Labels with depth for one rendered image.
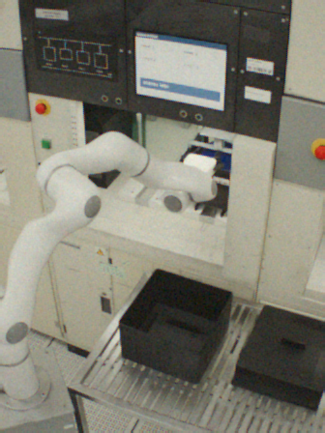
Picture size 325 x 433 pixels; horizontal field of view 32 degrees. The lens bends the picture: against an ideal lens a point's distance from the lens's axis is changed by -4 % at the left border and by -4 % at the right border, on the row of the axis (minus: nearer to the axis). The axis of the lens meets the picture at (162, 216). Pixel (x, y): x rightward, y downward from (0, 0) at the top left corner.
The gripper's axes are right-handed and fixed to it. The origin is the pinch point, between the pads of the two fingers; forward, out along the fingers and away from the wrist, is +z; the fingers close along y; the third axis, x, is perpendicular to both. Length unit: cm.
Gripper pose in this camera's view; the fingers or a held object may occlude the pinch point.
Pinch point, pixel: (208, 153)
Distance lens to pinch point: 203.4
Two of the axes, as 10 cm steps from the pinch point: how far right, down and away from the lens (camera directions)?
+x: 0.0, -7.9, -6.2
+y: 9.2, 2.4, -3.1
